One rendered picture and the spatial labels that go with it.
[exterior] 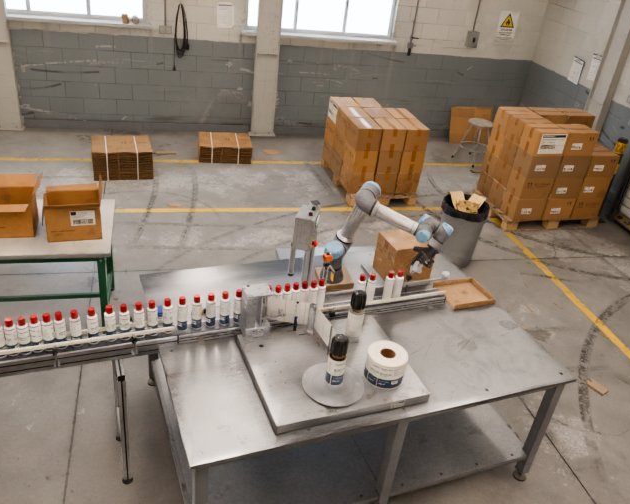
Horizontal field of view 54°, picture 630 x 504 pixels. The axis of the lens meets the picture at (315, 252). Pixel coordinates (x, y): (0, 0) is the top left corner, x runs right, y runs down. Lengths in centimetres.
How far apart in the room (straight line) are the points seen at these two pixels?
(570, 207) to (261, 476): 493
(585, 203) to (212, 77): 481
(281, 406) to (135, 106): 614
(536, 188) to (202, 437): 493
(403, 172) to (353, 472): 406
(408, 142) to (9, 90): 487
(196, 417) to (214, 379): 26
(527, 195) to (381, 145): 163
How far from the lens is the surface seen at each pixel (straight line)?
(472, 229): 581
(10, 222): 442
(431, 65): 912
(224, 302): 326
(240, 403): 299
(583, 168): 712
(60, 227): 432
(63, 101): 854
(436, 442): 387
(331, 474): 356
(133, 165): 705
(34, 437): 412
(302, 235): 323
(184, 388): 307
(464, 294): 404
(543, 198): 702
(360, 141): 655
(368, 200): 348
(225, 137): 786
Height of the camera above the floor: 293
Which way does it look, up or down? 30 degrees down
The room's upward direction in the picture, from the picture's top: 7 degrees clockwise
